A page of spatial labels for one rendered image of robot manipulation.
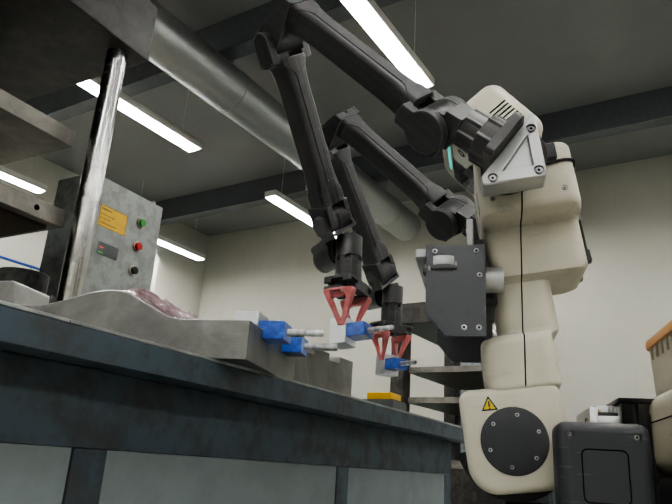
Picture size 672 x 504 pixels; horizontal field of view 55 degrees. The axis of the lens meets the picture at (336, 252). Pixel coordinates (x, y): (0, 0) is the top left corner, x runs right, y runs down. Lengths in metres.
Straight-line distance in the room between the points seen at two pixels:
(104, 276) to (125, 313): 1.07
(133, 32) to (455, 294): 1.36
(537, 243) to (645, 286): 6.69
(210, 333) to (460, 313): 0.42
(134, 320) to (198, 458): 0.22
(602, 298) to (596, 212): 1.05
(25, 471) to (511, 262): 0.81
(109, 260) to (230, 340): 1.20
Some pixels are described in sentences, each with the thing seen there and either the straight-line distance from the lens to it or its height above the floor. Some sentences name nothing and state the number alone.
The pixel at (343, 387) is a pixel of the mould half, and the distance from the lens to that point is 1.38.
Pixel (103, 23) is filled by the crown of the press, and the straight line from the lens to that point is 2.03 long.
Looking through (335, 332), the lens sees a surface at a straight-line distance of 1.31.
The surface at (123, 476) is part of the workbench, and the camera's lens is 0.87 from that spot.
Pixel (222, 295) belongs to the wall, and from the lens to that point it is 10.57.
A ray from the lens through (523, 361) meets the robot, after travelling 1.10.
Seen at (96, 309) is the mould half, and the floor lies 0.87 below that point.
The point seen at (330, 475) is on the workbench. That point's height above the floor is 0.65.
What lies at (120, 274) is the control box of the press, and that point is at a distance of 2.09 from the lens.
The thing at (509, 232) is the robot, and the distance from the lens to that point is 1.19.
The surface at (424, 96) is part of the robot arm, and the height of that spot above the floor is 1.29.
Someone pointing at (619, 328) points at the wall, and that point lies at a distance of 7.79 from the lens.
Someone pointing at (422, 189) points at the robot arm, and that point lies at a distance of 1.52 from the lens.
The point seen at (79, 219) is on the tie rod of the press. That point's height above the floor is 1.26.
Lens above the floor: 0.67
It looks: 19 degrees up
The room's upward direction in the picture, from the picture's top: 4 degrees clockwise
